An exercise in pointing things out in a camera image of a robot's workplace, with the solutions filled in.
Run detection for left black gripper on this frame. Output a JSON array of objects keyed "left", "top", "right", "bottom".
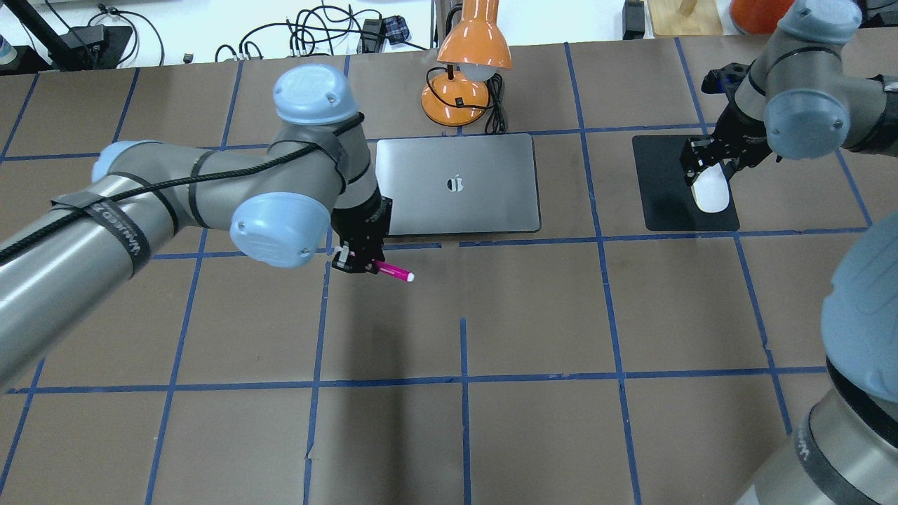
[{"left": 331, "top": 189, "right": 392, "bottom": 274}]

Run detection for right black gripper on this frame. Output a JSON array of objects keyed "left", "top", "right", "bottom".
[{"left": 681, "top": 67, "right": 772, "bottom": 187}]

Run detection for white computer mouse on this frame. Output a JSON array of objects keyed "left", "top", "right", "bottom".
[{"left": 692, "top": 163, "right": 731, "bottom": 214}]

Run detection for pink highlighter pen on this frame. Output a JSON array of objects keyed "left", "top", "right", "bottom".
[{"left": 373, "top": 260, "right": 415, "bottom": 283}]

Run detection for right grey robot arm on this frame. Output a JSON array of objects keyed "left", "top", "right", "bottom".
[{"left": 680, "top": 1, "right": 896, "bottom": 504}]

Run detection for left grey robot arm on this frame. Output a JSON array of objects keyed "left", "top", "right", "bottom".
[{"left": 1, "top": 64, "right": 394, "bottom": 390}]

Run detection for black mousepad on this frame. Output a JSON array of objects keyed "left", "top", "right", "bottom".
[{"left": 632, "top": 134, "right": 740, "bottom": 232}]

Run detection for grey closed laptop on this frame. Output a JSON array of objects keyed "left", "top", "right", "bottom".
[{"left": 375, "top": 133, "right": 542, "bottom": 237}]

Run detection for wooden board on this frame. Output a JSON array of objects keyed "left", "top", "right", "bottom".
[{"left": 645, "top": 1, "right": 723, "bottom": 38}]

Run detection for orange round object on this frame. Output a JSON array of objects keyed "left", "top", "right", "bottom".
[{"left": 729, "top": 0, "right": 794, "bottom": 34}]

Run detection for black power adapter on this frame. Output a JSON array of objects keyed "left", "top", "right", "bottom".
[{"left": 357, "top": 18, "right": 385, "bottom": 54}]

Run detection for orange desk lamp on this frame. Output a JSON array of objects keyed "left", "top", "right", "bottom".
[{"left": 420, "top": 1, "right": 514, "bottom": 127}]

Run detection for black stand with base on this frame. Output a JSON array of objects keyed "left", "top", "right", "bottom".
[{"left": 2, "top": 1, "right": 139, "bottom": 71}]

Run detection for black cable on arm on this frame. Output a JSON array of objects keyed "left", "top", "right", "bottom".
[{"left": 0, "top": 112, "right": 366, "bottom": 267}]

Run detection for black lamp power cable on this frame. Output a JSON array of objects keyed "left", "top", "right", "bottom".
[{"left": 427, "top": 67, "right": 507, "bottom": 135}]

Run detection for black tangled cables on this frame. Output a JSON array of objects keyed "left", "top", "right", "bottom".
[{"left": 214, "top": 0, "right": 429, "bottom": 62}]

